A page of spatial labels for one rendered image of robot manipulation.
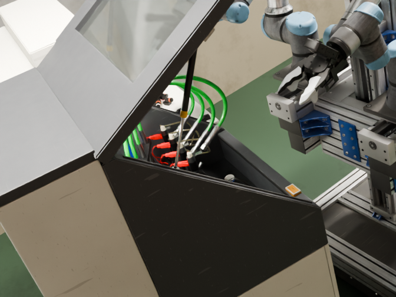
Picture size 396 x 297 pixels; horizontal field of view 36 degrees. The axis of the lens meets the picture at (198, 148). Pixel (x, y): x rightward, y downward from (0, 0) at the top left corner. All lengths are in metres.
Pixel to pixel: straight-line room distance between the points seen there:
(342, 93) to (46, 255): 1.41
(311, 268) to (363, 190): 1.14
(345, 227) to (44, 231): 1.74
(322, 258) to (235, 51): 2.77
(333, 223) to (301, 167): 0.81
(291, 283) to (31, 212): 0.94
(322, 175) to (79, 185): 2.30
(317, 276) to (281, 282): 0.15
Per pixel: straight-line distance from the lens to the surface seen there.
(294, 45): 2.48
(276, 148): 3.97
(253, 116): 4.36
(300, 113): 2.51
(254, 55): 4.77
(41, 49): 2.16
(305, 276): 2.12
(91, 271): 1.72
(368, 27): 1.76
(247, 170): 2.33
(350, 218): 3.04
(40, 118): 1.80
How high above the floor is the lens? 2.24
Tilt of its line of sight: 32 degrees down
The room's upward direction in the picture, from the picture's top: 18 degrees counter-clockwise
